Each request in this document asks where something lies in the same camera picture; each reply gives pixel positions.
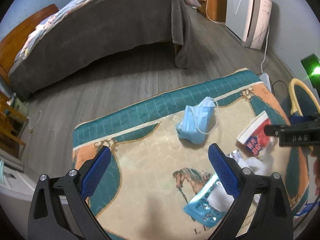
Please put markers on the small green waste bin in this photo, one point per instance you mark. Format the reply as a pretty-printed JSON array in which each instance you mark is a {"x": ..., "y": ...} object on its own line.
[{"x": 18, "y": 106}]

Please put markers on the wooden cabinet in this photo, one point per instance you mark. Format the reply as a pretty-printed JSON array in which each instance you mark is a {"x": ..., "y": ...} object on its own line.
[{"x": 217, "y": 3}]

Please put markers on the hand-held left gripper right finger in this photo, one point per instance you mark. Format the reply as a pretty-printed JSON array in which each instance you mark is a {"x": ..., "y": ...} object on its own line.
[{"x": 222, "y": 172}]

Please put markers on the white air purifier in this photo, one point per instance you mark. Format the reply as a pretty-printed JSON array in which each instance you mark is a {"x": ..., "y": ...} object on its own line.
[{"x": 245, "y": 10}]

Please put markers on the person's right hand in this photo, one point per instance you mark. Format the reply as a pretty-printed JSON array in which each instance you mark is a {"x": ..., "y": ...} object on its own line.
[{"x": 316, "y": 172}]

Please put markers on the white cabinet panel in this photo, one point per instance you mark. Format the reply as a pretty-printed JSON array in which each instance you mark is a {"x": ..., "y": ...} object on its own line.
[{"x": 15, "y": 182}]

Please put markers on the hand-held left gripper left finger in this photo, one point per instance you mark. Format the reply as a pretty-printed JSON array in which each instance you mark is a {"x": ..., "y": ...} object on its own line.
[{"x": 96, "y": 172}]

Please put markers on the wooden nightstand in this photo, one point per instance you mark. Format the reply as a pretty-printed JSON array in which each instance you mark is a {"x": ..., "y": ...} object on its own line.
[{"x": 10, "y": 127}]

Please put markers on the blue wet wipes pack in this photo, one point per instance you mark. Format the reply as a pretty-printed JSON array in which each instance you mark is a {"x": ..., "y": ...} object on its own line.
[{"x": 202, "y": 205}]

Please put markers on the yellow rimmed teal trash bin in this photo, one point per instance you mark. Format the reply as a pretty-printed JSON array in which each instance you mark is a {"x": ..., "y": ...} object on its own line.
[{"x": 293, "y": 91}]

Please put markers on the patterned table cloth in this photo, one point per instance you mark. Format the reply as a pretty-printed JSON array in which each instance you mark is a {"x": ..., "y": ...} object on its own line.
[{"x": 150, "y": 150}]

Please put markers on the red white packet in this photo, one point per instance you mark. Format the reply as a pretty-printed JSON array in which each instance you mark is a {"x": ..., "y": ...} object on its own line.
[{"x": 252, "y": 135}]

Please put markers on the blue face mask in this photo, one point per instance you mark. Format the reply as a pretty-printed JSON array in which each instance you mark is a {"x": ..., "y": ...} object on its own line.
[{"x": 192, "y": 122}]

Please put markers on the white power strip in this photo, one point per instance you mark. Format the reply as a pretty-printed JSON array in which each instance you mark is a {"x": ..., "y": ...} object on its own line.
[{"x": 265, "y": 78}]

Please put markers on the white tissue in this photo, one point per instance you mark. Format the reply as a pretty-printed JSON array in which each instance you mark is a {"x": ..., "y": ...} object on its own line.
[{"x": 252, "y": 163}]

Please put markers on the wooden bed headboard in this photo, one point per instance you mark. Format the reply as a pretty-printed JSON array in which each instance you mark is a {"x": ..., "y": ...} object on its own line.
[{"x": 15, "y": 40}]

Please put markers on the bed with grey blanket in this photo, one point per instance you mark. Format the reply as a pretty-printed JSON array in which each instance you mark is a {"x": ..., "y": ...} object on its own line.
[{"x": 112, "y": 25}]

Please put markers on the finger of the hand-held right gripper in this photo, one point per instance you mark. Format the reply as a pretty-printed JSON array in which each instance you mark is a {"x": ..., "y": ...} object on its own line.
[{"x": 272, "y": 130}]

